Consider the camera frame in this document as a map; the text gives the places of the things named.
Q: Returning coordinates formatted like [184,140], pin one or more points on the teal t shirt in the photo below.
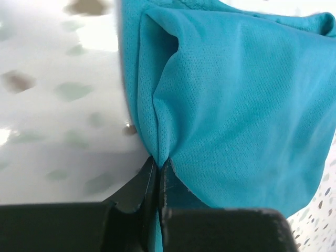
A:
[242,103]

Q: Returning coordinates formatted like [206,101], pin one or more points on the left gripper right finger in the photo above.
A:
[188,224]

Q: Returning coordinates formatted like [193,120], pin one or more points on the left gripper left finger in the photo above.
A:
[125,221]

